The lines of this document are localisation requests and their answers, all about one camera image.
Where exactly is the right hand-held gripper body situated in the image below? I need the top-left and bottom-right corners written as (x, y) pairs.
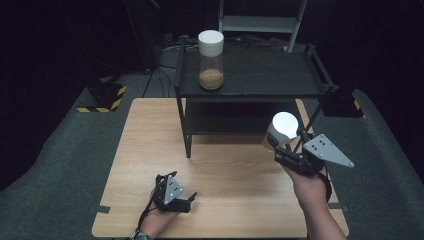
top-left (273, 133), bottom-right (355, 178)

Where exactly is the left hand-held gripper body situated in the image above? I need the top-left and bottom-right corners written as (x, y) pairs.
top-left (151, 173), bottom-right (193, 214)

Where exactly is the clear jar with white lid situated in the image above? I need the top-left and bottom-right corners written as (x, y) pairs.
top-left (197, 29), bottom-right (225, 91)
top-left (262, 111), bottom-right (300, 153)

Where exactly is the black two-tier shelf rack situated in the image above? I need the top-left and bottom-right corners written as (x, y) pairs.
top-left (174, 42), bottom-right (338, 159)

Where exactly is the person's left hand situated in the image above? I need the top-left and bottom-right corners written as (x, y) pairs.
top-left (139, 189), bottom-right (178, 239)

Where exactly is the person's right hand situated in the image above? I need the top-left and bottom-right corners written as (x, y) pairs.
top-left (282, 162), bottom-right (333, 214)

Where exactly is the black base with yellow stripes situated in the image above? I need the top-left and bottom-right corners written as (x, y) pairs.
top-left (76, 81), bottom-right (128, 114)
top-left (321, 87), bottom-right (365, 119)

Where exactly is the grey tape strip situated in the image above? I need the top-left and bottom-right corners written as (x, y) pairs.
top-left (89, 204), bottom-right (112, 215)
top-left (329, 201), bottom-right (350, 213)

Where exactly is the grey metal stand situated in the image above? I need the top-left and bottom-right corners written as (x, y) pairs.
top-left (216, 0), bottom-right (308, 53)

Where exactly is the black wrist strap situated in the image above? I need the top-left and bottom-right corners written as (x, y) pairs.
top-left (137, 191), bottom-right (158, 231)
top-left (317, 170), bottom-right (334, 204)

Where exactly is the black floor cable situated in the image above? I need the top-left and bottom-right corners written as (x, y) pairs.
top-left (142, 64), bottom-right (178, 98)

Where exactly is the bundle of floor cables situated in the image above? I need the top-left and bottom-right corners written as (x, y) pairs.
top-left (161, 32), bottom-right (289, 53)

